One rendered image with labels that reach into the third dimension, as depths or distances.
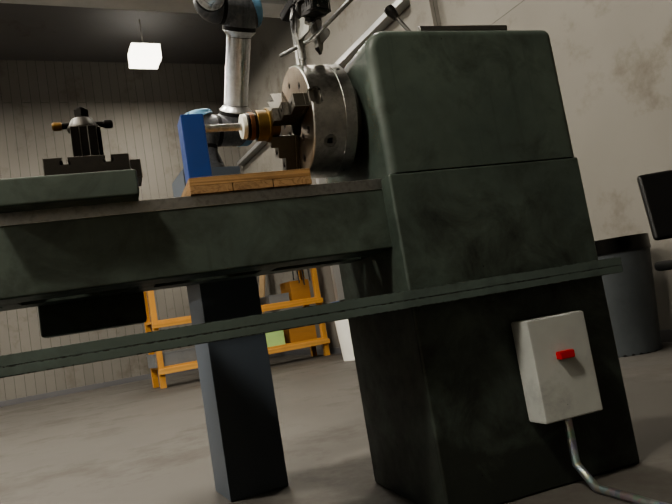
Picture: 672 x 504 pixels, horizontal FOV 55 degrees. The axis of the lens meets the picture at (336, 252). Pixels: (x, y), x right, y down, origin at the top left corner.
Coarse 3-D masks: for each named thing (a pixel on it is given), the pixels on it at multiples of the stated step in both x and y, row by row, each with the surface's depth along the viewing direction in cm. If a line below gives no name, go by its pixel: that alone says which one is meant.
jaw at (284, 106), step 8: (296, 96) 168; (304, 96) 168; (312, 96) 167; (320, 96) 168; (280, 104) 172; (288, 104) 171; (296, 104) 167; (304, 104) 167; (272, 112) 173; (280, 112) 172; (288, 112) 171; (296, 112) 170; (304, 112) 171; (272, 120) 173; (280, 120) 173; (288, 120) 174; (296, 120) 175
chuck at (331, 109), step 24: (288, 72) 181; (312, 72) 171; (288, 96) 184; (336, 96) 169; (312, 120) 167; (336, 120) 168; (312, 144) 169; (336, 144) 171; (312, 168) 174; (336, 168) 177
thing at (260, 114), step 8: (248, 112) 175; (256, 112) 174; (264, 112) 175; (248, 120) 172; (256, 120) 173; (264, 120) 173; (256, 128) 173; (264, 128) 174; (272, 128) 174; (280, 128) 176; (248, 136) 174; (256, 136) 175; (264, 136) 175
